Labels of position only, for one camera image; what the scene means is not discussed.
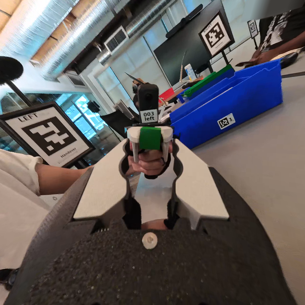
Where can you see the red plastic tray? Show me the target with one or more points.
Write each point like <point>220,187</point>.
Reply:
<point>166,94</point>

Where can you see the black floor lamp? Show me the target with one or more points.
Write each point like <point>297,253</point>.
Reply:
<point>9,66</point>

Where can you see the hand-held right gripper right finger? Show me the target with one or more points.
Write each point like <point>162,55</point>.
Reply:
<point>202,190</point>

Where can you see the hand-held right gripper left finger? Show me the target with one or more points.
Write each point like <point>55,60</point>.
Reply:
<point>100,190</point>

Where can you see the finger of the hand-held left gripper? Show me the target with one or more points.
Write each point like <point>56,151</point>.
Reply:
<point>134,138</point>
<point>166,135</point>

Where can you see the white bottle blue label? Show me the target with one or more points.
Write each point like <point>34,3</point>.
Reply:
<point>190,71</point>

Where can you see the silver ventilation duct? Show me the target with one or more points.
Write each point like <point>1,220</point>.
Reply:
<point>31,26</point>

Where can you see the person's left hand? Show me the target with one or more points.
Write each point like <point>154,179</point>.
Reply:
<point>147,164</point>

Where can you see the cream cloth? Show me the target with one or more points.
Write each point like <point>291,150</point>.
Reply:
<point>290,51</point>

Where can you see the black white fiducial sign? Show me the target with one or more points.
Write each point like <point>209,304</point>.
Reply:
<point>215,33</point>
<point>71,152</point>

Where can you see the blue plastic bin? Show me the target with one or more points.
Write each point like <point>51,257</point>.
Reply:
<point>214,112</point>
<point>182,96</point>

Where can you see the white air vent grille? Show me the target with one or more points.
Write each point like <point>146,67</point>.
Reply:
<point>116,39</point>

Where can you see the small fiducial sign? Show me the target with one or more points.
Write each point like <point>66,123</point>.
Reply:
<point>253,27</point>

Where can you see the black video bar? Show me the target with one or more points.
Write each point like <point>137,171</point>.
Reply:
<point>184,21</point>

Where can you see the small green block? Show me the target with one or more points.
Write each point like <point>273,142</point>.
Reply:
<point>150,138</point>

